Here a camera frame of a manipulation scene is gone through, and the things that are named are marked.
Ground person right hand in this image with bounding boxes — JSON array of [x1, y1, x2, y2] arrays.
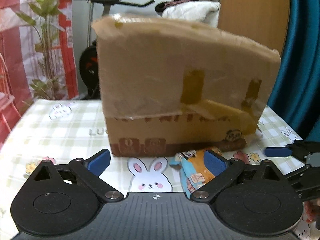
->
[[304, 198, 320, 223]]

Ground blue snack packet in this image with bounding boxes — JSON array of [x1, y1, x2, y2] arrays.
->
[[169, 147, 222, 197]]

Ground blue curtain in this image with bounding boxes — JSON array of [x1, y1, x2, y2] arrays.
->
[[267, 0, 319, 141]]

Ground brown cardboard box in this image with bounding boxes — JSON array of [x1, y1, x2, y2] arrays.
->
[[97, 14, 280, 157]]

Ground black exercise bike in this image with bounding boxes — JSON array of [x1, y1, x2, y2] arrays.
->
[[79, 0, 155, 99]]

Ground red printed backdrop cloth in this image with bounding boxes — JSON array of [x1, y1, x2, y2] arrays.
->
[[1, 0, 79, 142]]

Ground wooden board panel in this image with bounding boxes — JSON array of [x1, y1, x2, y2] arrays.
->
[[218, 0, 290, 53]]

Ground white quilted blanket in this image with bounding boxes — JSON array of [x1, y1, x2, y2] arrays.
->
[[160, 0, 220, 28]]

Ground black garment with pink stripe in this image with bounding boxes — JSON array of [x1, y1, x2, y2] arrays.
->
[[155, 0, 199, 15]]

